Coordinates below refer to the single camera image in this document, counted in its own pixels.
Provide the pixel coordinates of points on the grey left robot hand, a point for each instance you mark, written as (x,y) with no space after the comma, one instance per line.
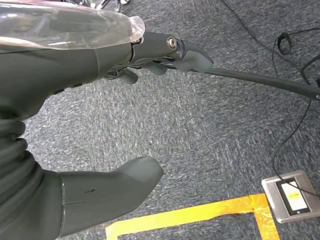
(75,69)

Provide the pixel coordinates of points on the clear plastic finger cover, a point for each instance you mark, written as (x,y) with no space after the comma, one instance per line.
(62,26)

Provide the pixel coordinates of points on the black and white stand base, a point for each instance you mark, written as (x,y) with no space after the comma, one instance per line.
(103,4)

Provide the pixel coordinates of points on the ribbed grey left arm sleeve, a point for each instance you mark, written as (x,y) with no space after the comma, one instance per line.
(15,155)

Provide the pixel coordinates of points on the yellow floor tape strip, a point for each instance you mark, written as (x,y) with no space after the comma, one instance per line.
(266,222)
(187,212)

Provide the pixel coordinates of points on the black metal rod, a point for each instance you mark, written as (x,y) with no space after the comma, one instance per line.
(263,80)

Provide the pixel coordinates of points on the silver metal floor socket box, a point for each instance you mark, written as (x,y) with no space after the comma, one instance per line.
(272,195)

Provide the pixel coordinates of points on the black panel with white label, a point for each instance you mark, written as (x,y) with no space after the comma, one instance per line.
(292,197)

